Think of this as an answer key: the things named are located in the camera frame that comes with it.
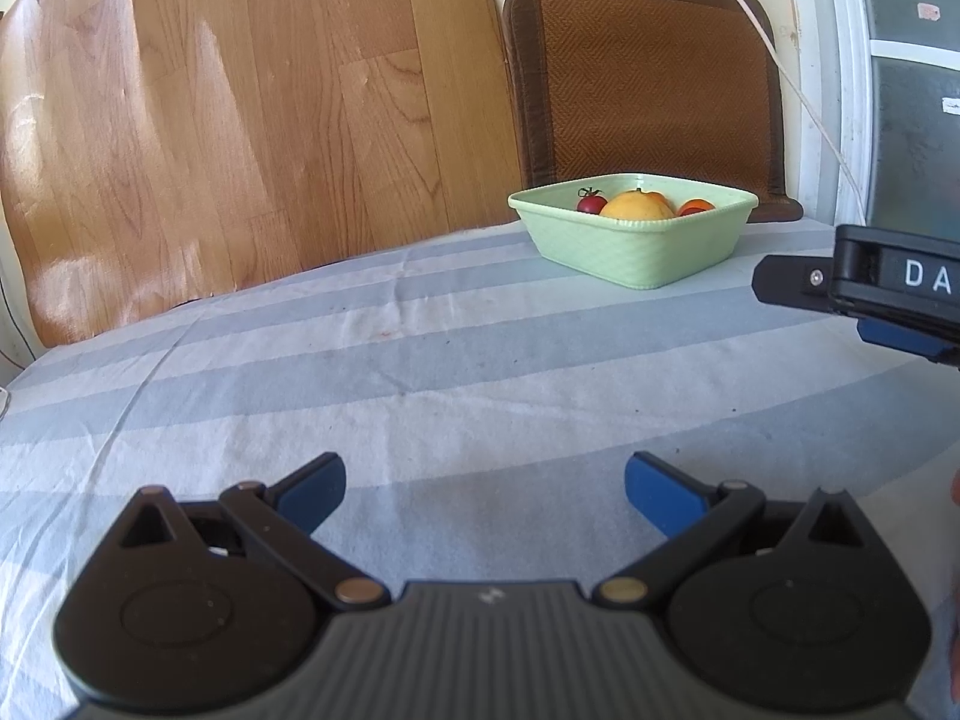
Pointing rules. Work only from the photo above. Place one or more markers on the person's right hand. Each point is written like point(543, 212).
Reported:
point(955, 487)

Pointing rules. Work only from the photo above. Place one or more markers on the orange mandarin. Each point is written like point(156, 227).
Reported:
point(696, 206)

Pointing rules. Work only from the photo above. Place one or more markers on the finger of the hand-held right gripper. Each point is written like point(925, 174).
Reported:
point(791, 281)
point(900, 336)

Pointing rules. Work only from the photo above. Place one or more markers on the blue white striped bedsheet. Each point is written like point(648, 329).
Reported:
point(450, 367)

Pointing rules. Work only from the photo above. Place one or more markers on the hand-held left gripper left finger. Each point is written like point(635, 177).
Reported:
point(315, 486)

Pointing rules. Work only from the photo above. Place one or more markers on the red tomato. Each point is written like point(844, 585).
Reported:
point(591, 203)

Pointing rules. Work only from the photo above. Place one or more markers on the large yellow grapefruit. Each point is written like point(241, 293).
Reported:
point(637, 208)

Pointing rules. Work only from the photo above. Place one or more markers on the wood-pattern vinyl sheet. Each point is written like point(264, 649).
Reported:
point(225, 127)

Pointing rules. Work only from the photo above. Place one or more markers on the white window frame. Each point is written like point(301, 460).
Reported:
point(832, 90)

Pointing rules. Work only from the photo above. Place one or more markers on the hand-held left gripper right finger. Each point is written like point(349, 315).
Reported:
point(656, 491)

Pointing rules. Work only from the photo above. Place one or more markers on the light green square bowl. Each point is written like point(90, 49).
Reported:
point(637, 251)

